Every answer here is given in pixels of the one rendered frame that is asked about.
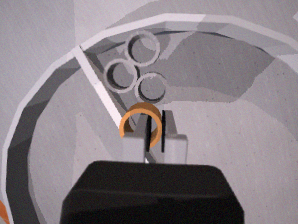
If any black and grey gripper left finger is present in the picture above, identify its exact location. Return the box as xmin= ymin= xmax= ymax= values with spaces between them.
xmin=122 ymin=113 xmax=152 ymax=163

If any grey round turning table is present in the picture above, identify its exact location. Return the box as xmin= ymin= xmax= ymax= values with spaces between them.
xmin=1 ymin=13 xmax=298 ymax=224

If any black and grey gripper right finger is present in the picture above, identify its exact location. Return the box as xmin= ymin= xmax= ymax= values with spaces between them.
xmin=161 ymin=110 xmax=188 ymax=164

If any grey metal ring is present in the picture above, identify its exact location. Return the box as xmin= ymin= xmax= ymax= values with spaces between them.
xmin=124 ymin=30 xmax=160 ymax=67
xmin=103 ymin=58 xmax=140 ymax=93
xmin=135 ymin=72 xmax=169 ymax=107

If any bronze bushing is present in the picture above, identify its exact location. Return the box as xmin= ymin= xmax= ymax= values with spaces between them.
xmin=119 ymin=102 xmax=162 ymax=148

